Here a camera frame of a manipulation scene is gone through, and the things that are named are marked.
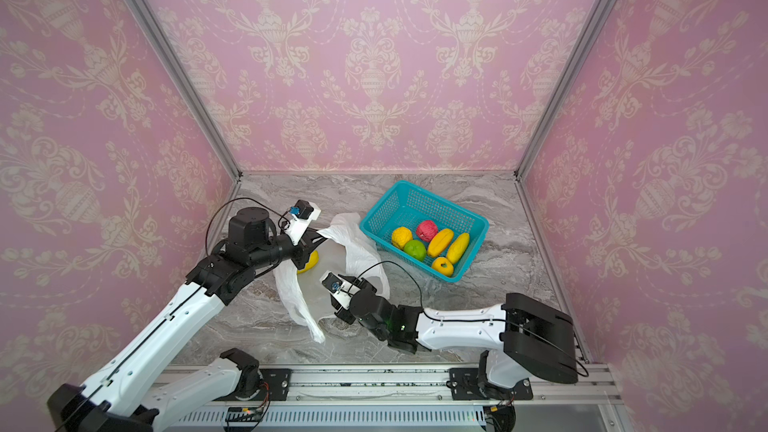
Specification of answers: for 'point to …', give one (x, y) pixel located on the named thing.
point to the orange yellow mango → (440, 242)
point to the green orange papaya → (312, 262)
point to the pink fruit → (427, 230)
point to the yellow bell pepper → (443, 265)
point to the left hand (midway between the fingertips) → (327, 236)
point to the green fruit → (415, 249)
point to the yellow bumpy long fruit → (458, 248)
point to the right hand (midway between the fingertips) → (338, 281)
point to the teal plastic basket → (407, 205)
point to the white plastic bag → (346, 250)
